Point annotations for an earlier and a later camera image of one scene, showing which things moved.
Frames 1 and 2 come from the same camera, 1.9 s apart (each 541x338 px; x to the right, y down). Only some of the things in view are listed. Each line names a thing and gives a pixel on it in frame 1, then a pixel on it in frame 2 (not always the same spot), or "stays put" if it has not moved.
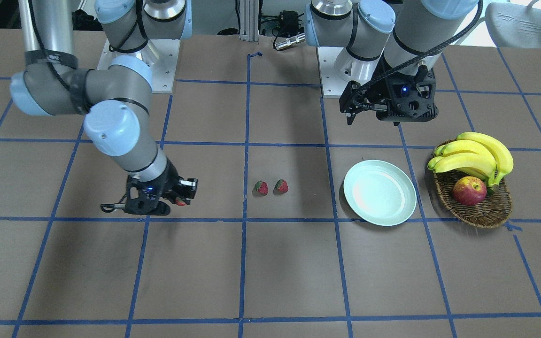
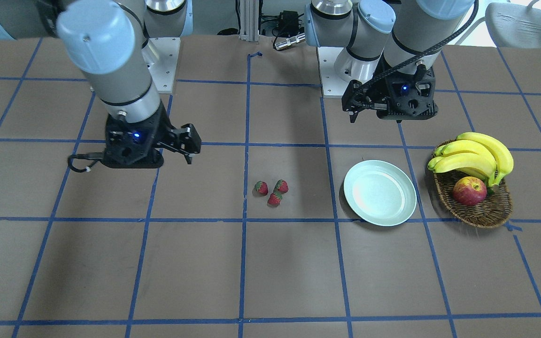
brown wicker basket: x=494 y=210 stays put
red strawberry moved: x=281 y=187 stays put
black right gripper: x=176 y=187 → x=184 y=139
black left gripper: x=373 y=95 stays put
